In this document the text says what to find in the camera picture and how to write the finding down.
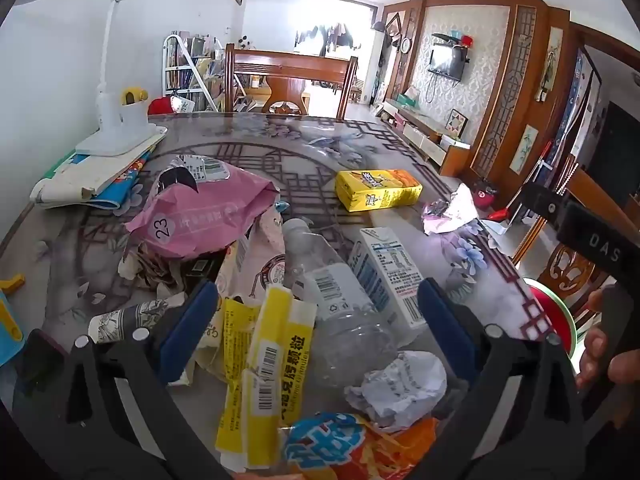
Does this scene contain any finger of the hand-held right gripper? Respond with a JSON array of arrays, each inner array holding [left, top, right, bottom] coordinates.
[[519, 181, 569, 235]]

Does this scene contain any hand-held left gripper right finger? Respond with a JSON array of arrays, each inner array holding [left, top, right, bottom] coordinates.
[[400, 277, 598, 480]]

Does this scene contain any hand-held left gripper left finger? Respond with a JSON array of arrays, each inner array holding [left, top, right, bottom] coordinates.
[[65, 280, 236, 480]]

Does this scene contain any floral paper tube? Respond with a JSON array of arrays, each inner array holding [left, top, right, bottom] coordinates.
[[87, 292, 187, 346]]

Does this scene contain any yellow sachet packet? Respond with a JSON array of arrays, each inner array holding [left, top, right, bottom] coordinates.
[[242, 285, 318, 421], [215, 297, 263, 466]]

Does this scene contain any white milk carton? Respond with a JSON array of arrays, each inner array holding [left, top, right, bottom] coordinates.
[[348, 226, 428, 333]]

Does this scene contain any white paper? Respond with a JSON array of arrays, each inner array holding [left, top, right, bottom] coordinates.
[[345, 350, 448, 433]]

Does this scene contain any beige printed snack wrapper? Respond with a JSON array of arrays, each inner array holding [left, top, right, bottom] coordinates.
[[215, 210, 287, 311]]

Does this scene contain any pink white wrapper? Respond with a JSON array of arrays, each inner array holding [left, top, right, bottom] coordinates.
[[421, 182, 482, 236]]

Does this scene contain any pink snack bag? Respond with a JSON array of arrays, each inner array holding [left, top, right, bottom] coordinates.
[[125, 170, 281, 261]]

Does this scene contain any clear plastic bottle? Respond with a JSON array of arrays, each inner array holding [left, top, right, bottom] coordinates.
[[281, 217, 398, 388]]

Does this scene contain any yellow drink carton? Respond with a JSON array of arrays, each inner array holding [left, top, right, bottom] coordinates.
[[335, 169, 423, 212]]

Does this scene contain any printed silver snack packet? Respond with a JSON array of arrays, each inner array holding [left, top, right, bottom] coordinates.
[[159, 154, 232, 193]]

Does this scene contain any orange blue snack wrapper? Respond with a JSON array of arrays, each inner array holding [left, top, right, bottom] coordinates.
[[280, 412, 441, 480]]

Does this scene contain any person's right hand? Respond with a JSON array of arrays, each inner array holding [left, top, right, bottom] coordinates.
[[575, 287, 640, 398]]

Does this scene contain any carved wooden chair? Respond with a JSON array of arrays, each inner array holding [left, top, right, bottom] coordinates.
[[512, 167, 640, 321]]

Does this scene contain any red floor object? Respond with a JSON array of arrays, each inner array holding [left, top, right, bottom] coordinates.
[[472, 184, 499, 211]]

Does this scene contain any red round stool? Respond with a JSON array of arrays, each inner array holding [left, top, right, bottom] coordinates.
[[529, 282, 577, 361]]

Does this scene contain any framed geometric picture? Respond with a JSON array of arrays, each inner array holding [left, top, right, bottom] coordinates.
[[445, 109, 469, 139]]

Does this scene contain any long television cabinet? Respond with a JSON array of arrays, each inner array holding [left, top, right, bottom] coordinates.
[[382, 100, 472, 177]]

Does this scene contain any dark flat object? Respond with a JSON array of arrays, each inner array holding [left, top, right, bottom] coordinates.
[[19, 330, 68, 403]]

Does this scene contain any blue toy phone holder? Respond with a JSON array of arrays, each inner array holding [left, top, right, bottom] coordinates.
[[0, 275, 27, 367]]

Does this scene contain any white desk lamp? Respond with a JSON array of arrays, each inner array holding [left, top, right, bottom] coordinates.
[[30, 0, 168, 157]]

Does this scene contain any white floor air conditioner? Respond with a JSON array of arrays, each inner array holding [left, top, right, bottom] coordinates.
[[367, 27, 387, 107]]

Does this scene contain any white step ladder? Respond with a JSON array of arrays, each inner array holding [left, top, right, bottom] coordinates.
[[161, 32, 222, 113]]

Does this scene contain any tall wall scroll painting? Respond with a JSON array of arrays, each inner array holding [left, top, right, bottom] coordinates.
[[536, 26, 564, 104]]

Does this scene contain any wall television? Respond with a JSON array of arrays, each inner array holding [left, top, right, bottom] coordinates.
[[427, 42, 464, 82]]

